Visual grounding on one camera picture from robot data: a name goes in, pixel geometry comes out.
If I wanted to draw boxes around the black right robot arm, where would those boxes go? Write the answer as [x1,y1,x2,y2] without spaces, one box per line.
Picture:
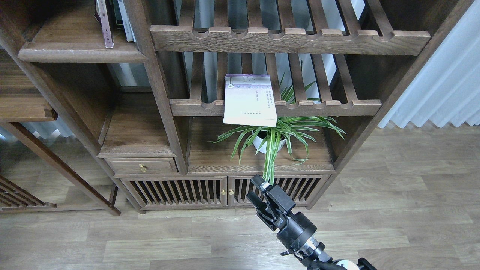
[247,175,375,270]

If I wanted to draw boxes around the white plant pot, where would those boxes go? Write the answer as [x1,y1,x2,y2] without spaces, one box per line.
[253,131,287,154]

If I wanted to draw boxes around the wooden side rack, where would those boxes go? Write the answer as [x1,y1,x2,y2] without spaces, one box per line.
[0,176,58,213]

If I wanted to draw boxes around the white upright book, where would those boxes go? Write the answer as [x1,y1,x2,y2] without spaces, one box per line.
[118,0,137,42]

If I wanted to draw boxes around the brass drawer knob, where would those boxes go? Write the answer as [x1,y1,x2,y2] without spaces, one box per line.
[139,164,147,173]

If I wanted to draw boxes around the white lavender paperback book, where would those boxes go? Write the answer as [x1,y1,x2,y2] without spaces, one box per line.
[223,74,278,128]

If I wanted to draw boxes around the maroon book white characters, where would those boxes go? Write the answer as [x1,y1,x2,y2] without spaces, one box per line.
[95,0,114,48]

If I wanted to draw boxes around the green spider plant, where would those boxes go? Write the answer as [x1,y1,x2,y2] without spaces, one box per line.
[210,60,347,185]

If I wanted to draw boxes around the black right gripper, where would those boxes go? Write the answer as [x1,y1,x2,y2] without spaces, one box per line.
[246,174,318,252]

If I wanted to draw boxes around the white pleated curtain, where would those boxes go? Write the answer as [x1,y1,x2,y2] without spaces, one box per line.
[378,0,480,128]

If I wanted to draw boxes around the green spine upright book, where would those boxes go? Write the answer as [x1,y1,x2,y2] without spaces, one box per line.
[111,0,125,30]

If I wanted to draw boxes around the dark wooden bookshelf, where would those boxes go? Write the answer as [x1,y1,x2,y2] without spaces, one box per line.
[1,0,473,213]

